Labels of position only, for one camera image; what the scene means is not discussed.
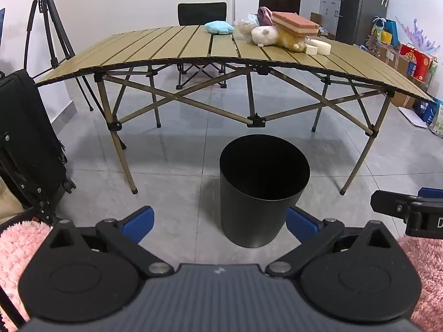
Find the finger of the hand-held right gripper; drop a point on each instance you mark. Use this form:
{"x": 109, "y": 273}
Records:
{"x": 431, "y": 193}
{"x": 387, "y": 202}

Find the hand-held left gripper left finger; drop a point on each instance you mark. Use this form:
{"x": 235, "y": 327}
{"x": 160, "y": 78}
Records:
{"x": 138, "y": 223}

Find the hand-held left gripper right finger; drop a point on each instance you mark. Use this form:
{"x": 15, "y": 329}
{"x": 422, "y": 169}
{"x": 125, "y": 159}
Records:
{"x": 301, "y": 226}

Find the black trash bin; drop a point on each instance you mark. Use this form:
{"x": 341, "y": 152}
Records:
{"x": 249, "y": 214}

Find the white round sponge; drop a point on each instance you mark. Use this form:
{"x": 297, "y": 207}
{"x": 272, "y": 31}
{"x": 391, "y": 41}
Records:
{"x": 323, "y": 46}

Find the yellow plush toy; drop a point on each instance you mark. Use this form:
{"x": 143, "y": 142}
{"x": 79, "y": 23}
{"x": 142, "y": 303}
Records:
{"x": 292, "y": 41}

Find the light blue fluffy cloth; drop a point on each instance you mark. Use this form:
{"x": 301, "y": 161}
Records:
{"x": 218, "y": 27}

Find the person's pink fluffy right leg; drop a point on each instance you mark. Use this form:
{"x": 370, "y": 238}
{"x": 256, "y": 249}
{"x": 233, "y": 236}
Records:
{"x": 427, "y": 269}

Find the person's pink fluffy leg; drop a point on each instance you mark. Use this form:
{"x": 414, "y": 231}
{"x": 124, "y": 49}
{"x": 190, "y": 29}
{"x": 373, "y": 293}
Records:
{"x": 20, "y": 256}
{"x": 427, "y": 269}

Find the white flat box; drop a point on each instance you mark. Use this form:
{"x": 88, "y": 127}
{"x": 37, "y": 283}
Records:
{"x": 412, "y": 117}

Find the blue white packet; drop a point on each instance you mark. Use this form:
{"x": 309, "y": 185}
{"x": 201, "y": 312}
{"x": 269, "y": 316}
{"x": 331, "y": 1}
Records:
{"x": 431, "y": 112}

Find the person's pink fluffy left leg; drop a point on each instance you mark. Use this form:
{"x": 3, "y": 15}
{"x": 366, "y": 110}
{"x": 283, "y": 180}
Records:
{"x": 20, "y": 256}

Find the large cardboard box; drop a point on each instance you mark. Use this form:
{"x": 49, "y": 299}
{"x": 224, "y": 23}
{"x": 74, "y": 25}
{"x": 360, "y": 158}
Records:
{"x": 398, "y": 65}

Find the red gift box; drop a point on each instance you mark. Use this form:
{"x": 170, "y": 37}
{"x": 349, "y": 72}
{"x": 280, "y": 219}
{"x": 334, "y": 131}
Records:
{"x": 415, "y": 60}

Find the black fabric case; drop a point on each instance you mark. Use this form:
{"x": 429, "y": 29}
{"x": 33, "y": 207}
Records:
{"x": 27, "y": 128}

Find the blue gift bag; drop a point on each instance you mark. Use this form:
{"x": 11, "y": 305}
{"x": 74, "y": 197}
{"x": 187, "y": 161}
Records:
{"x": 391, "y": 33}

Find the teal yellow gift bag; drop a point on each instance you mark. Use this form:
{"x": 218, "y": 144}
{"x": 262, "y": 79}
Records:
{"x": 379, "y": 29}

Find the tan folding table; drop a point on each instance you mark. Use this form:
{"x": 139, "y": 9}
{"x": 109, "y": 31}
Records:
{"x": 155, "y": 46}

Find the small cardboard box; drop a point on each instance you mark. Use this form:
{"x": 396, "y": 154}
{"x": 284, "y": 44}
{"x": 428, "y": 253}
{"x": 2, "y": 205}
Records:
{"x": 315, "y": 19}

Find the grey refrigerator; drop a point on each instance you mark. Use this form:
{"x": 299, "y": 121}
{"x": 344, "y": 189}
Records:
{"x": 360, "y": 7}

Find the white cabinet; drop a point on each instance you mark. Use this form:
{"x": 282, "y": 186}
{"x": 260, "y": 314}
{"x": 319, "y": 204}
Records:
{"x": 328, "y": 13}

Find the black tripod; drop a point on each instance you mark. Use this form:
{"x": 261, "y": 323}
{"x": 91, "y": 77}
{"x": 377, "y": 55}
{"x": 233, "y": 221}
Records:
{"x": 52, "y": 41}

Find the pink layered sponge block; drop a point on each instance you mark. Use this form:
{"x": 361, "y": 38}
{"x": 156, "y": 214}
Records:
{"x": 294, "y": 20}

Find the clear plastic bag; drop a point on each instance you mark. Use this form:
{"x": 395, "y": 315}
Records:
{"x": 252, "y": 19}

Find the pink satin bag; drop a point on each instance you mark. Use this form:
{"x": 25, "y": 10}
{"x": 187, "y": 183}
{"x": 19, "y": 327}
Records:
{"x": 265, "y": 15}

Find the black folding chair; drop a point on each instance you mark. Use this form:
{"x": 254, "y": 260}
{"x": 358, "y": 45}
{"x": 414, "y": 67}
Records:
{"x": 200, "y": 13}

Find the purple wall decoration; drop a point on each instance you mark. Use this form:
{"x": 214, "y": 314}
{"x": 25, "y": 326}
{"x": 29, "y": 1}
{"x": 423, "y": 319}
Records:
{"x": 420, "y": 36}

